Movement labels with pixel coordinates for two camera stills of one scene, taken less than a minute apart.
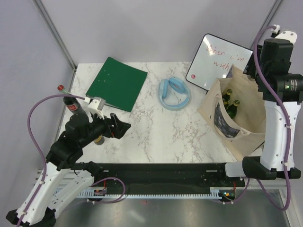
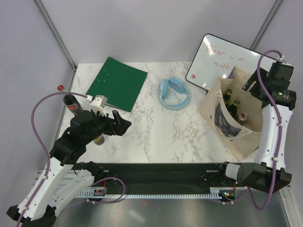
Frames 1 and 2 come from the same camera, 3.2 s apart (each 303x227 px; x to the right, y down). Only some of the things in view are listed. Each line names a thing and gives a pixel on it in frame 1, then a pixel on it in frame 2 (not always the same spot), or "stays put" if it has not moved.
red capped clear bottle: (61, 88) stays put
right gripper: (250, 68) → (253, 90)
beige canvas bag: (234, 110) stays put
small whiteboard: (213, 59) stays put
